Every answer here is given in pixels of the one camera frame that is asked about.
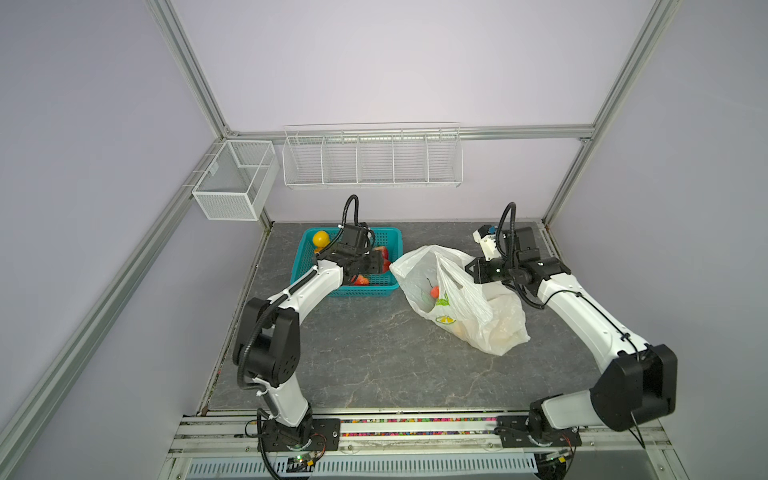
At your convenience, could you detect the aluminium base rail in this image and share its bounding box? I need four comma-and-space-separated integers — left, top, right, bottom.
159, 409, 690, 479

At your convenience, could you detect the white plastic bag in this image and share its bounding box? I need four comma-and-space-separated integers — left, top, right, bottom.
390, 245, 530, 356

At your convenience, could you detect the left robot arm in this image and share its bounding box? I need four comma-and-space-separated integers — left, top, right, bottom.
232, 194, 389, 447

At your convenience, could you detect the white mesh box basket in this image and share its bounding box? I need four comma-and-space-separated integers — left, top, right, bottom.
192, 140, 280, 221

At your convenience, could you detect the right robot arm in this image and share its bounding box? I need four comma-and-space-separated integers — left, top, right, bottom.
465, 202, 678, 447

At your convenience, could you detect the white wire shelf basket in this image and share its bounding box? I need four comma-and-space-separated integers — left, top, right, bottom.
283, 122, 464, 189

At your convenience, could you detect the yellow fake lemon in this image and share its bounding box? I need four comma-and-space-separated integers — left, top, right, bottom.
312, 230, 331, 251

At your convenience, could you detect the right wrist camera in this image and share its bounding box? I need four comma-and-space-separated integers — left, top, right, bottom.
472, 224, 501, 261

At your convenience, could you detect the teal plastic basket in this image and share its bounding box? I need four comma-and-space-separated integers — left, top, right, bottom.
289, 226, 404, 298

